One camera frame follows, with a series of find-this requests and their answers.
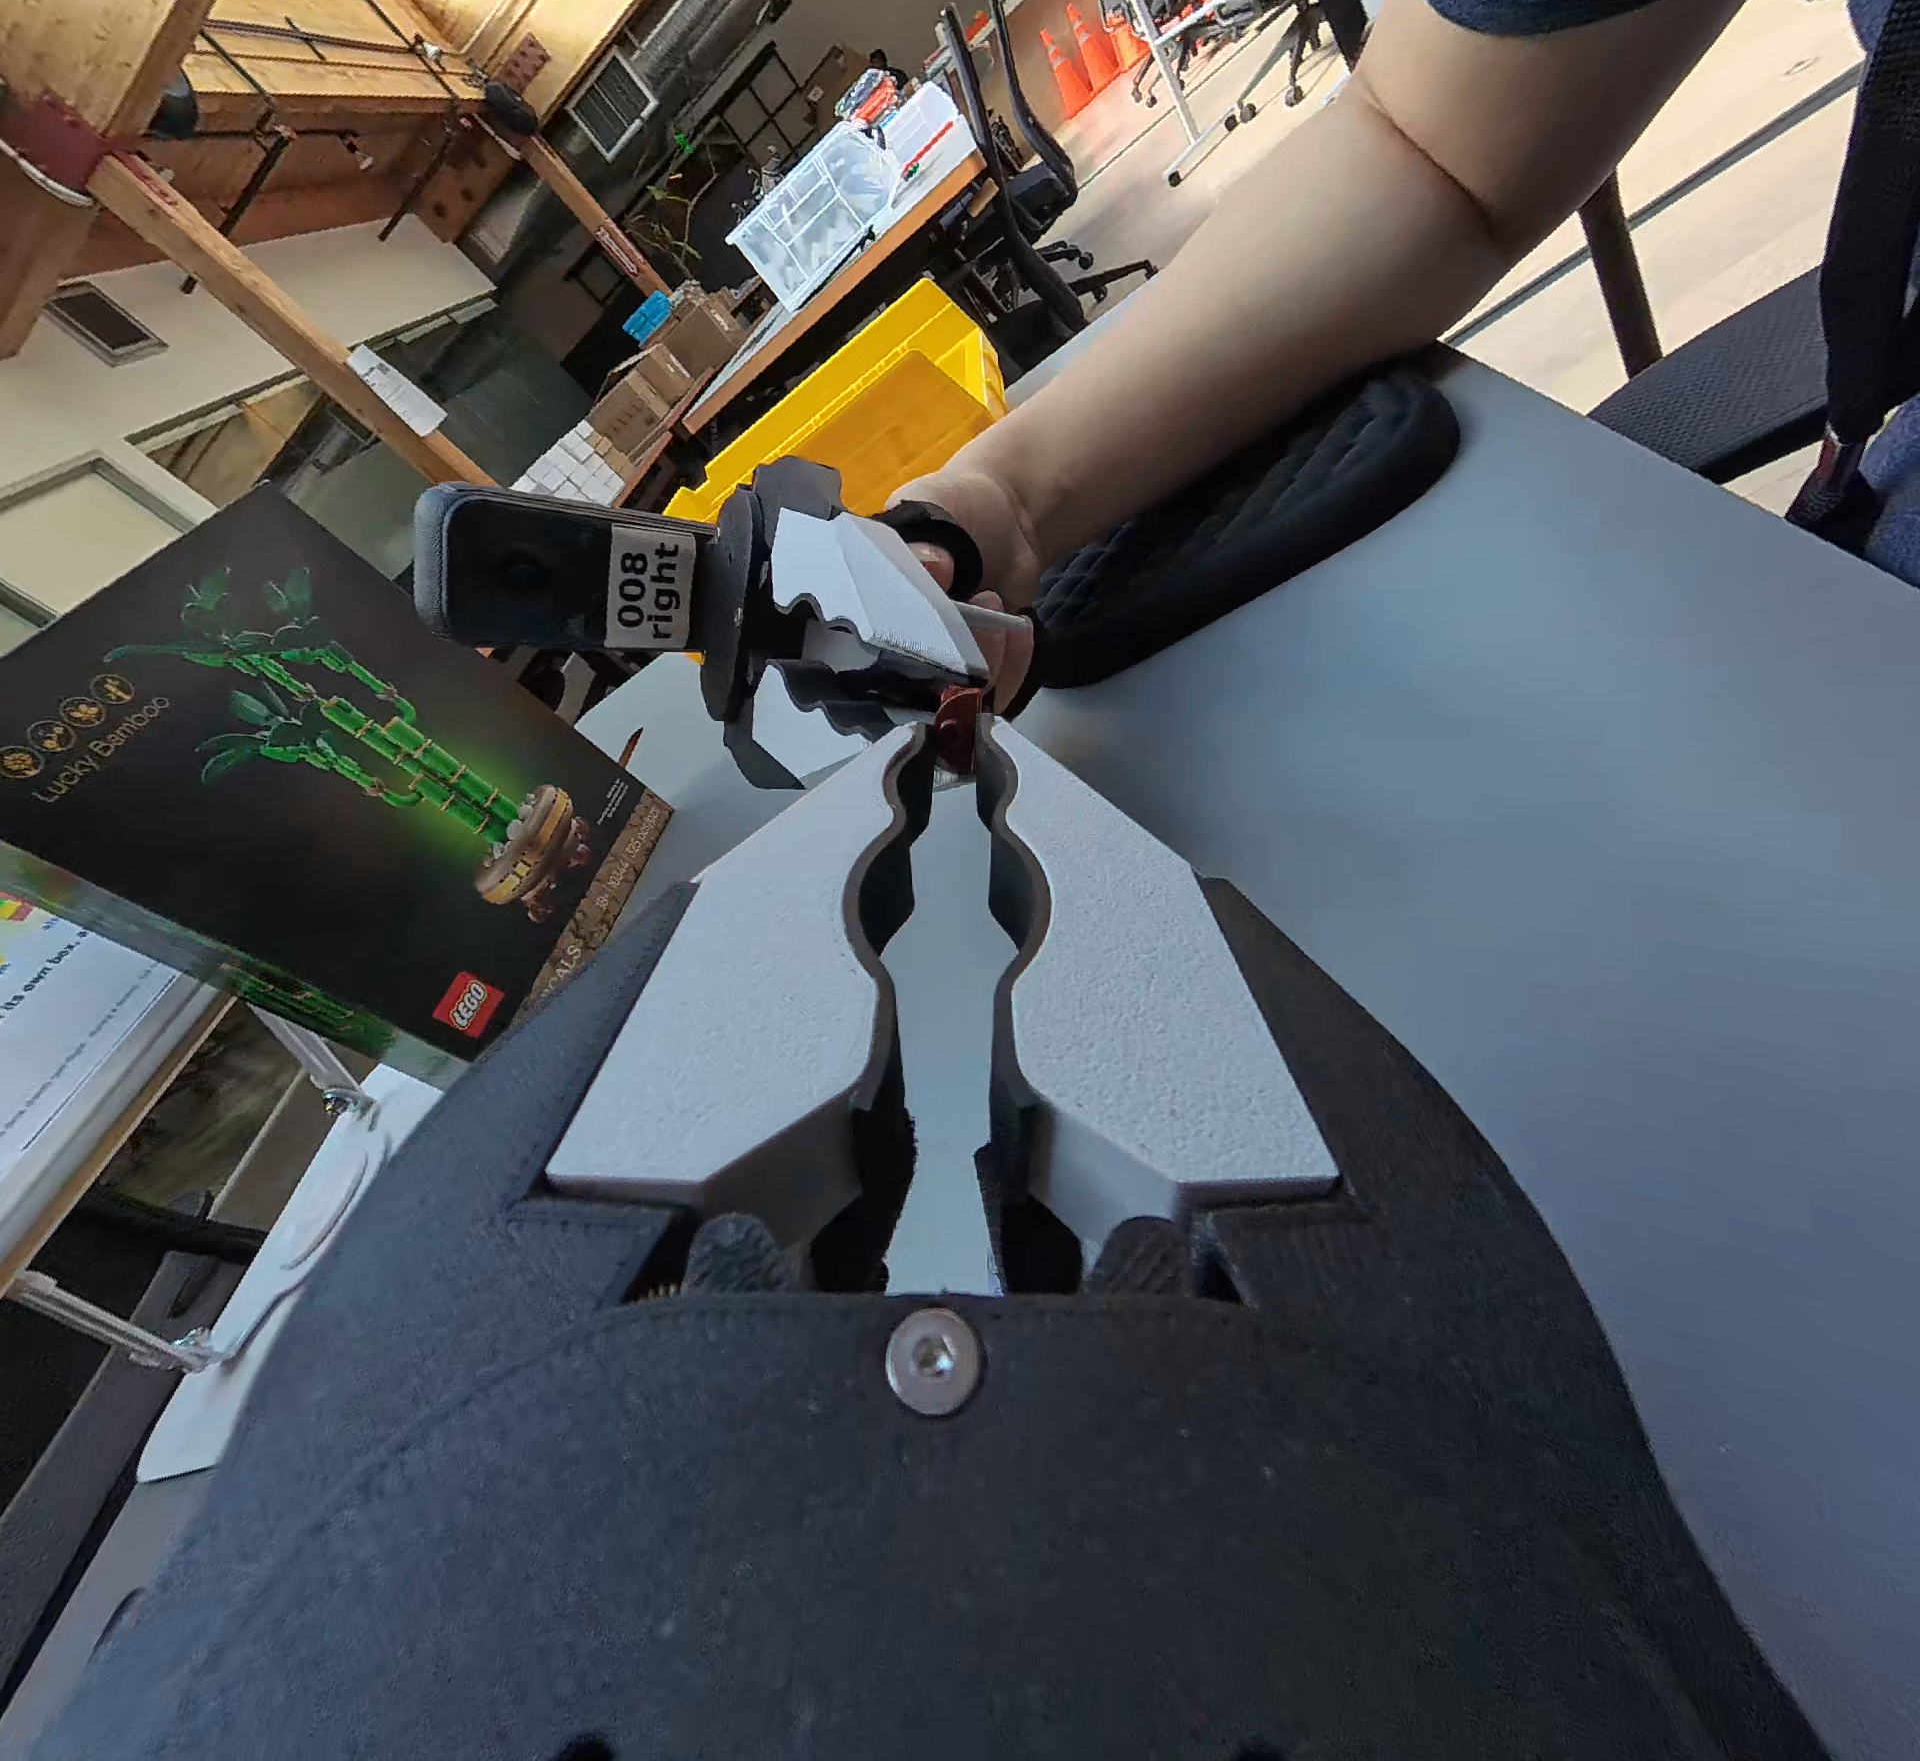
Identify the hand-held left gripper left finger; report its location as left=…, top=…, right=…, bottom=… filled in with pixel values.
left=545, top=722, right=941, bottom=1295

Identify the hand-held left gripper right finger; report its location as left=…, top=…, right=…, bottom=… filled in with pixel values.
left=973, top=718, right=1341, bottom=1295

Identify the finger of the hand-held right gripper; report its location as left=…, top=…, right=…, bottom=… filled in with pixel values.
left=768, top=505, right=996, bottom=713
left=723, top=650, right=941, bottom=791

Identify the person's right forearm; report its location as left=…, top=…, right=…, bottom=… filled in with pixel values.
left=975, top=0, right=1870, bottom=593

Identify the grey desk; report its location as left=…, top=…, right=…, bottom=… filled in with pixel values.
left=0, top=343, right=1920, bottom=1761

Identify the person's right hand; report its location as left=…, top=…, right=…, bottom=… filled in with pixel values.
left=884, top=469, right=1057, bottom=717

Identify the stack of small white boxes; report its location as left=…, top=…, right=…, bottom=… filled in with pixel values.
left=510, top=422, right=641, bottom=507

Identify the yellow plastic bin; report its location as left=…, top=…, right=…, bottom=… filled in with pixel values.
left=664, top=276, right=1011, bottom=530

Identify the cardboard box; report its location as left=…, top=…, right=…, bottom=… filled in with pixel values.
left=654, top=290, right=753, bottom=370
left=589, top=349, right=696, bottom=451

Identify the white paper notice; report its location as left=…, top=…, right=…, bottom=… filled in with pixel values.
left=349, top=343, right=450, bottom=434

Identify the black brick set box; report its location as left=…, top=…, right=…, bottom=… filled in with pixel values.
left=0, top=487, right=679, bottom=1065

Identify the wooden worktable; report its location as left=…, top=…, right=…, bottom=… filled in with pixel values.
left=683, top=132, right=1000, bottom=442

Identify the black wrist rest pad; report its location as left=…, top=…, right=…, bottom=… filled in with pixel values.
left=1026, top=367, right=1464, bottom=690

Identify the clear plastic drawer organizer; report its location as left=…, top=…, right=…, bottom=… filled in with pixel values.
left=727, top=122, right=903, bottom=311

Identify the black office chair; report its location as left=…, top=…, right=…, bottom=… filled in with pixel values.
left=936, top=6, right=1158, bottom=338

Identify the white stand base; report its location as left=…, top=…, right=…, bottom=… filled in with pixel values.
left=142, top=1062, right=452, bottom=1485

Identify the printed instruction sheet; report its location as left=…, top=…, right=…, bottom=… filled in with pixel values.
left=0, top=847, right=228, bottom=1192

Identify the black mesh seat chair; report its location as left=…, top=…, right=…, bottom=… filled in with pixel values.
left=1591, top=269, right=1841, bottom=489

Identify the wall air vent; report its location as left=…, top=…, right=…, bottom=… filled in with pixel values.
left=562, top=51, right=663, bottom=160

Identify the black bag strap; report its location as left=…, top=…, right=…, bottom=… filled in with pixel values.
left=1785, top=21, right=1920, bottom=532

